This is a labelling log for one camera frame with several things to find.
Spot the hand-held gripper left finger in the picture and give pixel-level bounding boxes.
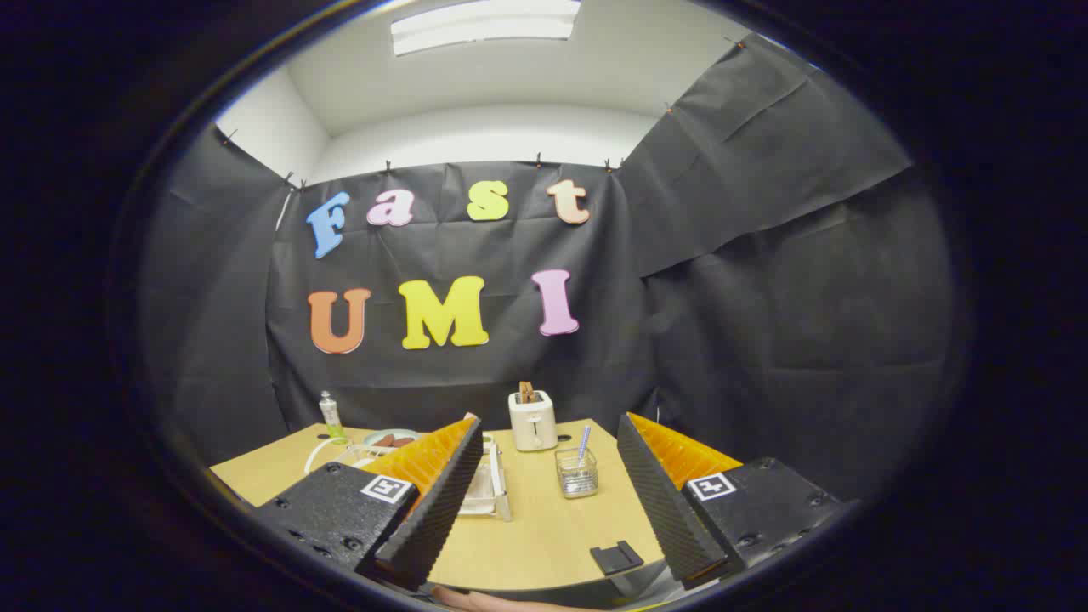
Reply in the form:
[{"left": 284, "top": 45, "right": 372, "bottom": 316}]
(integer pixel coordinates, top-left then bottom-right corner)
[{"left": 255, "top": 413, "right": 484, "bottom": 592}]

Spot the white ribbed drain mat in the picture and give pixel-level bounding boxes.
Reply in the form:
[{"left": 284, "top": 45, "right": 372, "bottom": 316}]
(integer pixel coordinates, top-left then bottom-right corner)
[{"left": 462, "top": 450, "right": 499, "bottom": 513}]

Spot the green capped clear bottle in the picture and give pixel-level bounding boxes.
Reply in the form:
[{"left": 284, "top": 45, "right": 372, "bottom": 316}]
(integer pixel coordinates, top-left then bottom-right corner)
[{"left": 319, "top": 390, "right": 348, "bottom": 445}]

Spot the pale green plate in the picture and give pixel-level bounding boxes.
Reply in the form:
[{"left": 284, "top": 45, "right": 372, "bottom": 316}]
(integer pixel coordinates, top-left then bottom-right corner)
[{"left": 363, "top": 428, "right": 422, "bottom": 451}]

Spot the ceiling light panel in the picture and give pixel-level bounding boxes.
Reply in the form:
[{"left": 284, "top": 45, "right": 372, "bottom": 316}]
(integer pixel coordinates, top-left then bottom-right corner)
[{"left": 391, "top": 0, "right": 583, "bottom": 57}]

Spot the small black holder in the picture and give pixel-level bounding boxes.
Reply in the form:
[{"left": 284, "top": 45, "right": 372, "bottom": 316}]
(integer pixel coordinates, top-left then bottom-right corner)
[{"left": 590, "top": 540, "right": 644, "bottom": 575}]

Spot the white toaster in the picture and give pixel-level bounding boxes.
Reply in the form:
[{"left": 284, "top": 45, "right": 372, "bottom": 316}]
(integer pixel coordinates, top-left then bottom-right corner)
[{"left": 508, "top": 389, "right": 559, "bottom": 452}]

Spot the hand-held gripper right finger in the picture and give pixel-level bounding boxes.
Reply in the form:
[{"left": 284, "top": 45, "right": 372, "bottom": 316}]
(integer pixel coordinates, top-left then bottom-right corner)
[{"left": 617, "top": 412, "right": 859, "bottom": 589}]

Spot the white wire dish rack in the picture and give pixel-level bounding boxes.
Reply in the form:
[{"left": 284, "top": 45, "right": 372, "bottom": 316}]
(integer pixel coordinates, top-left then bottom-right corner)
[{"left": 304, "top": 432, "right": 513, "bottom": 522}]

